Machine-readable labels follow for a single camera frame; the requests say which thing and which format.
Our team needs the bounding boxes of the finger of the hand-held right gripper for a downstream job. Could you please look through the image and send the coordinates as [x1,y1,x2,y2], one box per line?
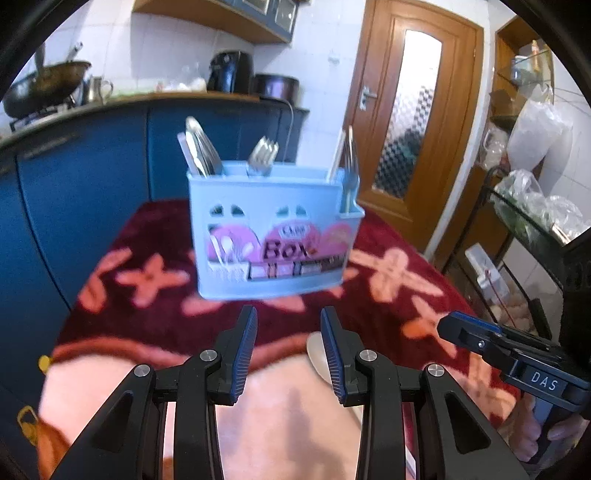
[436,311,525,370]

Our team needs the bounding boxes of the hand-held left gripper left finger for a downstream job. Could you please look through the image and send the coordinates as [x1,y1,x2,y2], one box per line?
[48,305,258,480]

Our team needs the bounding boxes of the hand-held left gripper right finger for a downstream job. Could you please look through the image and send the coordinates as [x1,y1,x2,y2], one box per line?
[320,306,529,480]

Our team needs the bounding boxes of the white plastic spoon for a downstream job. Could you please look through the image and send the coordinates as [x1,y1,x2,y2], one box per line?
[305,332,365,428]

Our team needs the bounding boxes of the light blue plastic utensil box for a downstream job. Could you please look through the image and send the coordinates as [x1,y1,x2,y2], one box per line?
[186,168,365,302]

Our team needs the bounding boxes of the wooden chopstick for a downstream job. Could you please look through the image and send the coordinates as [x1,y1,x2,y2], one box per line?
[333,128,348,178]
[327,130,345,182]

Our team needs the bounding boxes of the white utensil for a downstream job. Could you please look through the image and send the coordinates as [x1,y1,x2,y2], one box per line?
[177,133,202,179]

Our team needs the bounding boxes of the steel knife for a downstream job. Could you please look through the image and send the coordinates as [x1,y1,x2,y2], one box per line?
[185,117,226,178]

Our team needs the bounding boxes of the person's right hand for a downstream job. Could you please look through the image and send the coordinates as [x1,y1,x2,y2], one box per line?
[512,399,591,464]

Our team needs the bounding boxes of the white plastic container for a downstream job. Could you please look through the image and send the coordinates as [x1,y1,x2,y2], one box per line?
[464,242,512,306]

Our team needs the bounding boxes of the maroon floral blanket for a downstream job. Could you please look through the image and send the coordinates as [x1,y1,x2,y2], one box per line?
[39,198,522,480]

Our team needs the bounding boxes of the black metal rack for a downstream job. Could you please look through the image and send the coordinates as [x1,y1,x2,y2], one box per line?
[443,165,591,342]

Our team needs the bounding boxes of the clear plastic bag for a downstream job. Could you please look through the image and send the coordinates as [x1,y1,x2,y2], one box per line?
[495,168,588,241]

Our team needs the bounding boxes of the white plastic bag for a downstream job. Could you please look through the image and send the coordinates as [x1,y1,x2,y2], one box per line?
[505,98,576,172]

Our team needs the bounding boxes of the wooden door with glass pane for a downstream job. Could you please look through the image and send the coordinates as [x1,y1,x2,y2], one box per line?
[344,0,485,256]

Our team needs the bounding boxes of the wooden shelf unit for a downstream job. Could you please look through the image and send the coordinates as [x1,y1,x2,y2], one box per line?
[488,14,560,131]

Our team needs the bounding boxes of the black cooking pot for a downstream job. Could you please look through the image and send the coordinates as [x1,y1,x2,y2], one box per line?
[252,73,301,101]

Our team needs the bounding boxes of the black air fryer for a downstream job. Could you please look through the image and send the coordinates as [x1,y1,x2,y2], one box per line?
[206,51,254,93]

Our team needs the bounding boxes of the metal jug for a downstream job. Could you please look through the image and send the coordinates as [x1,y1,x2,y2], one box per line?
[85,76,115,105]

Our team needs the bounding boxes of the gas stove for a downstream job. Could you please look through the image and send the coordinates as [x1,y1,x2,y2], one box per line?
[8,102,80,134]

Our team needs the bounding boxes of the dark wok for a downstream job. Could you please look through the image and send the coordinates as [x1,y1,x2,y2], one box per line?
[2,42,93,119]

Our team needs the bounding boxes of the grey cable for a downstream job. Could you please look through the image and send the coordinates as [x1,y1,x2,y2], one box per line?
[276,98,296,163]

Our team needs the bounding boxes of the wooden wall cabinet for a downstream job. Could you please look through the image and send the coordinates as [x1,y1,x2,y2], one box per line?
[131,0,306,45]

